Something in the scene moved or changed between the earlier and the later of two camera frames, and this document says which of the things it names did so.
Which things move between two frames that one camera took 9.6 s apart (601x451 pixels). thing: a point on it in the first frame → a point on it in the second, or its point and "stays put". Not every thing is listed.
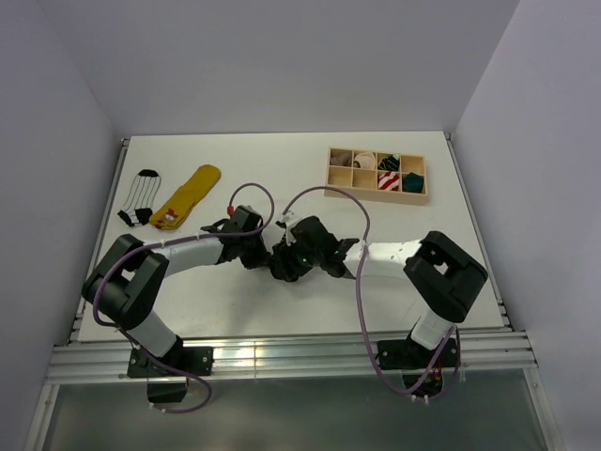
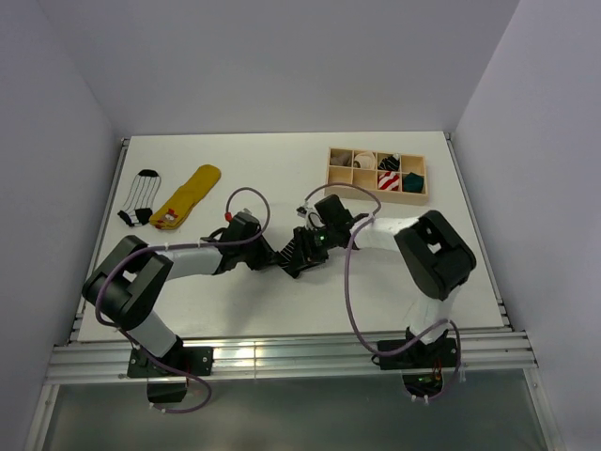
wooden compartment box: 378,177 stays put
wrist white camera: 289,220 → 312,216
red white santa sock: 389,181 stays put
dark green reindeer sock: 413,182 stays put
